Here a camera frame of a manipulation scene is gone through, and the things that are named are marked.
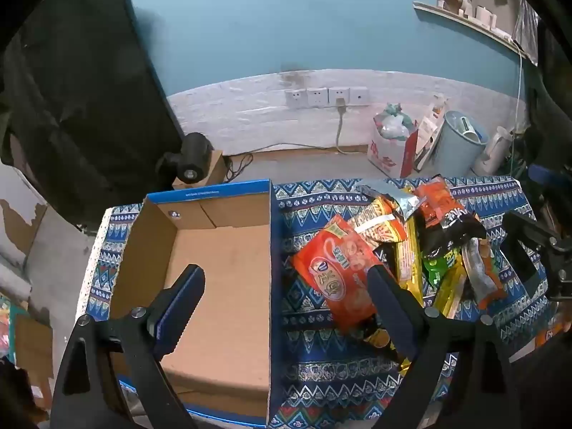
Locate thin white cable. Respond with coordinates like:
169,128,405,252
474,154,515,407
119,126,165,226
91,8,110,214
507,38,526,175

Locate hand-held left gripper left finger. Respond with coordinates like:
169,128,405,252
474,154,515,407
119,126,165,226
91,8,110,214
51,265,206,429

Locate black cloth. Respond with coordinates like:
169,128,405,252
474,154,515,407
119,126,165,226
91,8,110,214
0,0,185,228

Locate white wall shelf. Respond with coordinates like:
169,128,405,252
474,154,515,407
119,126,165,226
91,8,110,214
413,1,539,65

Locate white red carton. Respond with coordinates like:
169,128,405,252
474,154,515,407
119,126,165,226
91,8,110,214
415,95,448,169

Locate green snack packet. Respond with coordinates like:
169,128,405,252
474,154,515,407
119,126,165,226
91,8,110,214
422,250,463,287

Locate red white paper bag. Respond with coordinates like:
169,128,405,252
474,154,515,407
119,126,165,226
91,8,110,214
367,129,420,178

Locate slim orange snack packet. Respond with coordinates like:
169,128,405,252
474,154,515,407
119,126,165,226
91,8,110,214
460,237,508,309

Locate silver black snack packet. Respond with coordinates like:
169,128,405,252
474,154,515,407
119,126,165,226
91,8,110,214
357,179,423,222

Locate black cable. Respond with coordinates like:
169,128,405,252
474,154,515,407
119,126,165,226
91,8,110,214
223,143,340,182

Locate large orange snack packet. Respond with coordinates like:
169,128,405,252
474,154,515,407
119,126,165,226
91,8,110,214
291,214,396,334

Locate white kettle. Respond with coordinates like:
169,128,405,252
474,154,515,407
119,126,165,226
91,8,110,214
473,126,514,175

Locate grey plug with cable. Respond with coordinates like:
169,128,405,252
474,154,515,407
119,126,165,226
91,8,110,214
334,97,371,155

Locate long yellow snack packet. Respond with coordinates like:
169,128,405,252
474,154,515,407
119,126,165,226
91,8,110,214
431,263,468,318
395,188,425,305

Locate blue cardboard box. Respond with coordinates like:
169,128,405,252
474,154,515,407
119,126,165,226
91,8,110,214
109,179,280,427

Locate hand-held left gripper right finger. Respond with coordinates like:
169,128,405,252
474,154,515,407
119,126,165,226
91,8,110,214
367,265,523,429

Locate orange yellow striped snack packet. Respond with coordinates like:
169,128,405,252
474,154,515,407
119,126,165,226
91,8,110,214
346,197,408,251

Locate grey blue waste bin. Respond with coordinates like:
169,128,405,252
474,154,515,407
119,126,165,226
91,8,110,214
431,110,489,178

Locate orange yellow black snack packet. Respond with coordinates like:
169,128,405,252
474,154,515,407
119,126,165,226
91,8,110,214
362,326,414,376

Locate black massage gun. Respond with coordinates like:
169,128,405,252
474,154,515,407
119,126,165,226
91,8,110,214
156,132,214,185

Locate flat brown cardboard sheet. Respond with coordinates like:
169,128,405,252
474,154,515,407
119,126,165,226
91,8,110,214
9,313,54,407

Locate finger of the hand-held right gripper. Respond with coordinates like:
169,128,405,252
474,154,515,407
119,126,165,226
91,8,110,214
501,211,556,298

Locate crumpled plastic bags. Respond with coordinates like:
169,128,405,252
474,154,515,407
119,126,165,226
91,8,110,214
374,103,416,140

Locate blue patterned tablecloth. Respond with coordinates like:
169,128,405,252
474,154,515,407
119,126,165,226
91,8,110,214
85,176,552,429

